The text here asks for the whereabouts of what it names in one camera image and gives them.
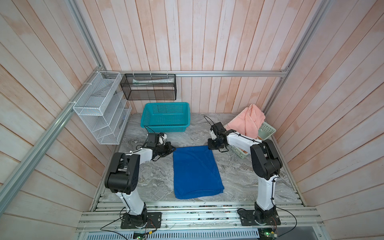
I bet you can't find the blue towel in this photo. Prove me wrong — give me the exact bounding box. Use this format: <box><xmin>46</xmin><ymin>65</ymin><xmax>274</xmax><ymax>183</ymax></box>
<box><xmin>173</xmin><ymin>146</ymin><xmax>225</xmax><ymax>200</ymax></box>

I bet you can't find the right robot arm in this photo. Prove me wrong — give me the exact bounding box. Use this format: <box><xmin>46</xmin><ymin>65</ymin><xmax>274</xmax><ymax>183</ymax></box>
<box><xmin>208</xmin><ymin>122</ymin><xmax>283</xmax><ymax>226</ymax></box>

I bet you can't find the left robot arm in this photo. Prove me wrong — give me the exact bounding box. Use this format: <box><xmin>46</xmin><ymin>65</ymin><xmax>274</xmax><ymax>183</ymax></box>
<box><xmin>105</xmin><ymin>133</ymin><xmax>176</xmax><ymax>227</ymax></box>

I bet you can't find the teal plastic basket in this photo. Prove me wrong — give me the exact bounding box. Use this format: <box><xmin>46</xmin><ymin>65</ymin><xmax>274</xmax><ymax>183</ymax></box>
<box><xmin>141</xmin><ymin>102</ymin><xmax>191</xmax><ymax>133</ymax></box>

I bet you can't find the pink towel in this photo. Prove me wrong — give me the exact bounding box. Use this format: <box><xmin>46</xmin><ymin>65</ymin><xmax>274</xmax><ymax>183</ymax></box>
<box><xmin>225</xmin><ymin>104</ymin><xmax>266</xmax><ymax>139</ymax></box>

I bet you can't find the orange patterned towel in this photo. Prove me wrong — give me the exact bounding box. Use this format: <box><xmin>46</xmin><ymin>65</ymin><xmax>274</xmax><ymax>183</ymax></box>
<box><xmin>241</xmin><ymin>135</ymin><xmax>263</xmax><ymax>143</ymax></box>

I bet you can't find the light green plastic basket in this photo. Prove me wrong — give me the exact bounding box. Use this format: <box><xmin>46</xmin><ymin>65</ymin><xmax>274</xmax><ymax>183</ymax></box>
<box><xmin>228</xmin><ymin>122</ymin><xmax>276</xmax><ymax>159</ymax></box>

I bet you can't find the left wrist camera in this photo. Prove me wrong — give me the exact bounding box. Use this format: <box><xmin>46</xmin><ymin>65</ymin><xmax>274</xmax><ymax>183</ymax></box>
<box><xmin>159</xmin><ymin>133</ymin><xmax>167</xmax><ymax>145</ymax></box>

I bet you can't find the black mesh wall basket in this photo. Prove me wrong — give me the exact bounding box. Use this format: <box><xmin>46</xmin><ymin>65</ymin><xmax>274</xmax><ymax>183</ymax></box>
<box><xmin>120</xmin><ymin>73</ymin><xmax>177</xmax><ymax>101</ymax></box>

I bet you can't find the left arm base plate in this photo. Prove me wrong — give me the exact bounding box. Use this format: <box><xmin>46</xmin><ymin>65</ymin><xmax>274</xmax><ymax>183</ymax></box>
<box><xmin>121</xmin><ymin>212</ymin><xmax>162</xmax><ymax>229</ymax></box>

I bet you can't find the white wire shelf rack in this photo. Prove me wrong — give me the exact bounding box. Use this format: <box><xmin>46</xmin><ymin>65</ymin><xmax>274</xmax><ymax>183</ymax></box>
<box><xmin>74</xmin><ymin>72</ymin><xmax>132</xmax><ymax>145</ymax></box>

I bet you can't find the aluminium back wall rail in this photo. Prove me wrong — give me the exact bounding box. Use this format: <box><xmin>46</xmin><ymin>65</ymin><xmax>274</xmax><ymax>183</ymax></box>
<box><xmin>106</xmin><ymin>70</ymin><xmax>288</xmax><ymax>78</ymax></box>

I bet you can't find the aluminium wall rail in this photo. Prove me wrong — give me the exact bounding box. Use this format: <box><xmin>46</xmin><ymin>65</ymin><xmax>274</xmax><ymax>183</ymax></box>
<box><xmin>1</xmin><ymin>67</ymin><xmax>104</xmax><ymax>215</ymax></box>
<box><xmin>106</xmin><ymin>70</ymin><xmax>288</xmax><ymax>78</ymax></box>

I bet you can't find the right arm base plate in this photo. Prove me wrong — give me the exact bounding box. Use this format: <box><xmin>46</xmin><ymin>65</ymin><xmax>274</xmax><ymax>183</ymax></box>
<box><xmin>237</xmin><ymin>209</ymin><xmax>281</xmax><ymax>226</ymax></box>

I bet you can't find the aluminium left wall rail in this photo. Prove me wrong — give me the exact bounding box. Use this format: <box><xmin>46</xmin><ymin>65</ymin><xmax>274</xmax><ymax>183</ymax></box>
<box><xmin>1</xmin><ymin>67</ymin><xmax>104</xmax><ymax>215</ymax></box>

